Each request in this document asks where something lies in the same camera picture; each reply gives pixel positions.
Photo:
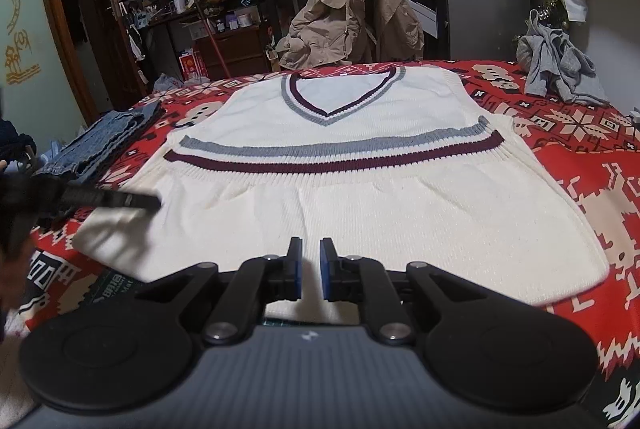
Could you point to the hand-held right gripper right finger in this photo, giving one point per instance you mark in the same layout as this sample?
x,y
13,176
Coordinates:
x,y
325,271

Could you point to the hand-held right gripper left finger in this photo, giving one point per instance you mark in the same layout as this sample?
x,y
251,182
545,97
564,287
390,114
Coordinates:
x,y
298,271

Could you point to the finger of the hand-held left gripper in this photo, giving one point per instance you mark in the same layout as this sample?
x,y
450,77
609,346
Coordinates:
x,y
110,200

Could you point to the white knit vest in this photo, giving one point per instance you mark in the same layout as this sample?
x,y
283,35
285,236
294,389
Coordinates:
x,y
375,209

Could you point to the dark cloth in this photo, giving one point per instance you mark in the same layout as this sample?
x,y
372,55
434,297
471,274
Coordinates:
x,y
17,144

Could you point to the blue jeans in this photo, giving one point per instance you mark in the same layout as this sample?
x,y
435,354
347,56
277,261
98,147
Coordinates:
x,y
100,139

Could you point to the green cutting mat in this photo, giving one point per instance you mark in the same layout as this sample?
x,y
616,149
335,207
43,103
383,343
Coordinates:
x,y
117,286

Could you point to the white plastic bag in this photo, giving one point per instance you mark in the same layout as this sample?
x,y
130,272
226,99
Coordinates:
x,y
167,83

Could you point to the red box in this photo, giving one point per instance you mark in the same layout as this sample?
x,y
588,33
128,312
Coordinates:
x,y
192,65

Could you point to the brown wooden cabinet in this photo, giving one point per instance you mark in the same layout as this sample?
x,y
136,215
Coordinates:
x,y
240,54

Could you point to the white lotion bottle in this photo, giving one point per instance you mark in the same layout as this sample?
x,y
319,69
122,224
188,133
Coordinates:
x,y
180,3

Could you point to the beige coat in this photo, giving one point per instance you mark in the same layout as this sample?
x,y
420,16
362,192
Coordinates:
x,y
345,9

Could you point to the red patterned blanket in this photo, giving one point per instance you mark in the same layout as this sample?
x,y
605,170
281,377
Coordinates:
x,y
575,149

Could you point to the white drawer unit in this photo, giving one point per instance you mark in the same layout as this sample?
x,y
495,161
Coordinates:
x,y
425,11

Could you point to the black desk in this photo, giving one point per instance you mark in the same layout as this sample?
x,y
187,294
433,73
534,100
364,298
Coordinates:
x,y
440,9

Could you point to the grey hoodie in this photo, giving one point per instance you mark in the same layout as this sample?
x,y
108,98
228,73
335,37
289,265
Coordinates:
x,y
555,59

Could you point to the small Christmas tree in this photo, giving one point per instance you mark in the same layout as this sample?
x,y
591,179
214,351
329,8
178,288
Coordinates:
x,y
552,4

